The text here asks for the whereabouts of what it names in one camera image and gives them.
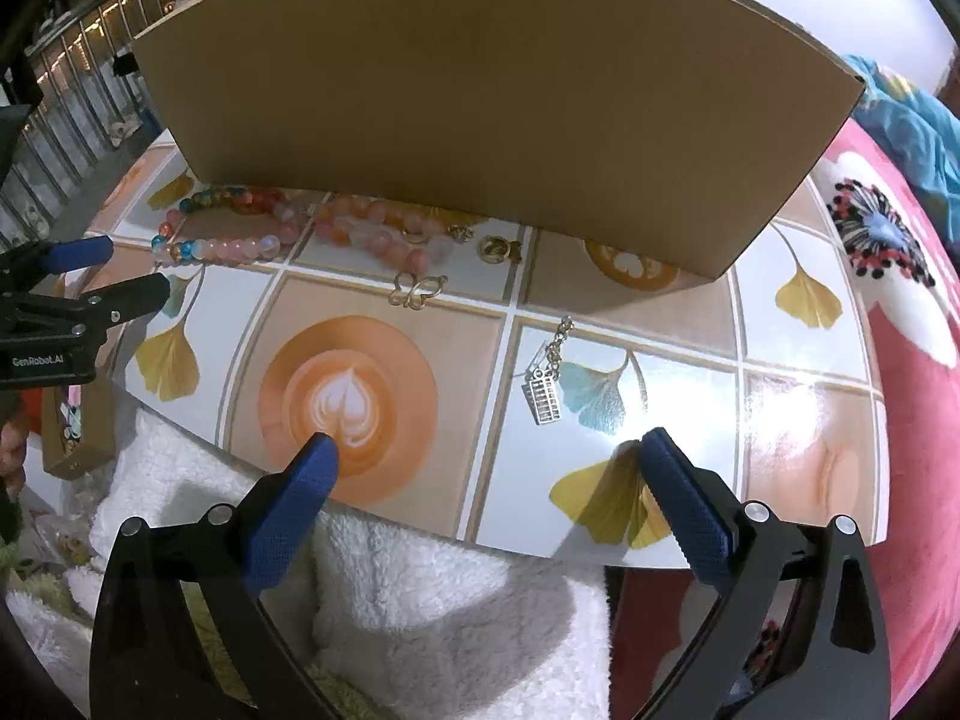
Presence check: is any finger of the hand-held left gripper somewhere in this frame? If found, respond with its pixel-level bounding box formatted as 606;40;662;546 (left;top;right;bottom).
0;235;115;293
0;272;170;350

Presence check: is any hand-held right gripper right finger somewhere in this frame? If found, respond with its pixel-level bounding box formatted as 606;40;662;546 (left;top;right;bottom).
637;427;893;720

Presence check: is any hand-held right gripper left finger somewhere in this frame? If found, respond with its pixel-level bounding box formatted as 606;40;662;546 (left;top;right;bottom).
88;433;353;720

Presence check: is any multicolour bead bracelet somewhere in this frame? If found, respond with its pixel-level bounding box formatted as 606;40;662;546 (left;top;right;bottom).
150;187;308;269

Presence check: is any silver abacus charm chain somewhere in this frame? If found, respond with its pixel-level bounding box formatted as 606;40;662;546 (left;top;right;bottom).
521;315;578;428

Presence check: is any wire outline butterfly charm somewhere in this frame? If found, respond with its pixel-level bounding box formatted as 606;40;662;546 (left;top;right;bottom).
388;270;449;310

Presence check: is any pink orange bead bracelet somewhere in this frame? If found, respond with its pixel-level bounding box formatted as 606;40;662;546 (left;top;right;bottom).
311;195;481;271

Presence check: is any gold hoop earring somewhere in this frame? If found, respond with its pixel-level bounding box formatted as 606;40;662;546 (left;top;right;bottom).
478;235;524;266

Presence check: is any brown cardboard box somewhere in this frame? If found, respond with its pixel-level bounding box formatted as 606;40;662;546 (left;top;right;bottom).
131;0;871;284

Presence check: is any small cardboard tray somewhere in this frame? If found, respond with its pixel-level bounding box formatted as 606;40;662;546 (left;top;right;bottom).
41;379;113;477

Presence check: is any metal railing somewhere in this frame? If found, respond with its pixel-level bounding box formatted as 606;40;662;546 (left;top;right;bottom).
0;0;196;241

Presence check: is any white fluffy towel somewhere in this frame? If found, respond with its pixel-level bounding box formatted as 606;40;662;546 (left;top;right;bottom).
7;405;612;720

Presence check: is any green fluffy mat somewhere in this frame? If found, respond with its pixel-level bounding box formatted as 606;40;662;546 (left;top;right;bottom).
4;566;91;601

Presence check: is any pink floral blanket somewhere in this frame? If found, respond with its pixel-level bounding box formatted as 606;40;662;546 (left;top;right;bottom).
607;116;960;720

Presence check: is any blue printed cloth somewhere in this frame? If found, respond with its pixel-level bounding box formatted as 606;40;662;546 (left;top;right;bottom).
840;52;960;215

